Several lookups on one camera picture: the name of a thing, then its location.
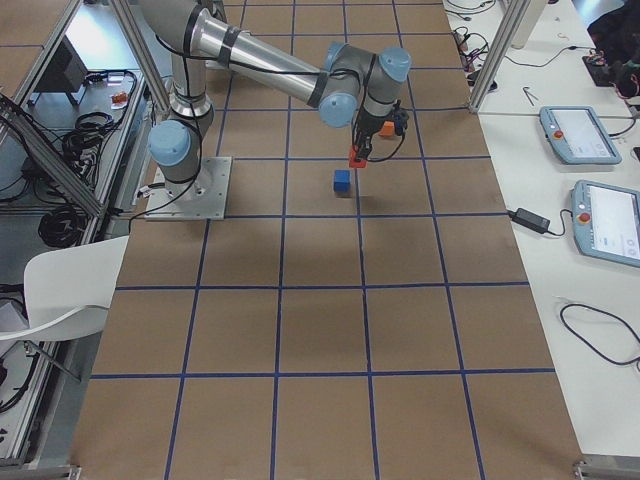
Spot white chair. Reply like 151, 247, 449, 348
1, 236, 129, 341

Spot orange wooden block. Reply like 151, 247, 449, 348
378, 121, 396, 138

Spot red wooden block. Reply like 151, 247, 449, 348
348, 147, 368, 169

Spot black power adapter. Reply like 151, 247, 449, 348
508, 208, 550, 234

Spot aluminium frame post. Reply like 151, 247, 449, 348
468, 0, 530, 114

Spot small orange object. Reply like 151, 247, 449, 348
111, 92, 128, 110

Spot blue wooden block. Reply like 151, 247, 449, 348
333, 169, 351, 193

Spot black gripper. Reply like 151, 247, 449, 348
352, 108, 380, 161

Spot upper teach pendant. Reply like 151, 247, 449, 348
539, 106, 622, 165

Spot teach pendant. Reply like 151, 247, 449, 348
539, 106, 622, 165
571, 180, 639, 268

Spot allen key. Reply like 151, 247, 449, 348
522, 86, 538, 106

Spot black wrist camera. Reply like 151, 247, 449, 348
391, 107, 409, 138

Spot black cable loop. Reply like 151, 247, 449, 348
554, 294, 640, 374

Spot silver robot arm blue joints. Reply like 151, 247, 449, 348
140, 1, 412, 185

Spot black monitor on floor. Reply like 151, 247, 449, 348
28, 36, 89, 106

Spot lower teach pendant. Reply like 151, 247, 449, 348
571, 180, 639, 268

